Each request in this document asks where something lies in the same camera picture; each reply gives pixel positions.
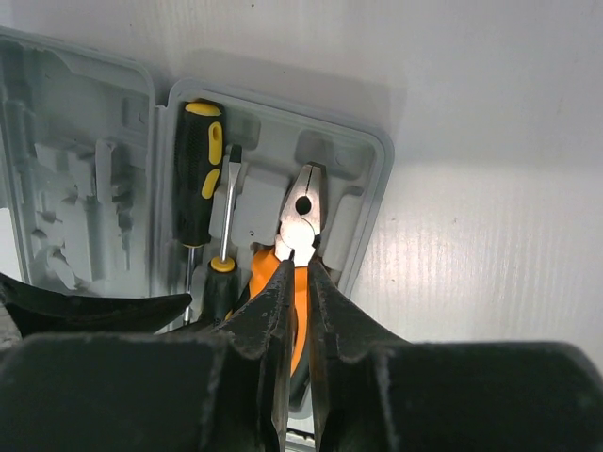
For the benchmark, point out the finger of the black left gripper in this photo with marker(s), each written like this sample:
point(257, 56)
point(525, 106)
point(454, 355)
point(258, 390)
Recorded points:
point(37, 310)

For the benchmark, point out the grey plastic tool case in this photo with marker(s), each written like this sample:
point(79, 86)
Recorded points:
point(87, 144)

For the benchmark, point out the flathead screwdriver black yellow handle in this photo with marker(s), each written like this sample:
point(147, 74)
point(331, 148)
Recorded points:
point(222, 280)

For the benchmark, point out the orange black handled pliers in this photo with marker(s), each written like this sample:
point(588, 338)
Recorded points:
point(300, 226)

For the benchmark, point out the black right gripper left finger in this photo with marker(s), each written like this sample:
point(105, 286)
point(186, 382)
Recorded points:
point(194, 390)

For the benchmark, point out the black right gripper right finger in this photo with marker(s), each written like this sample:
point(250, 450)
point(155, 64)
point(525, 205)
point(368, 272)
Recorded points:
point(373, 391)

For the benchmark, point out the phillips screwdriver black yellow handle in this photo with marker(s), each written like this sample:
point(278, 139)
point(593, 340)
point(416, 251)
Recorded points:
point(198, 154)

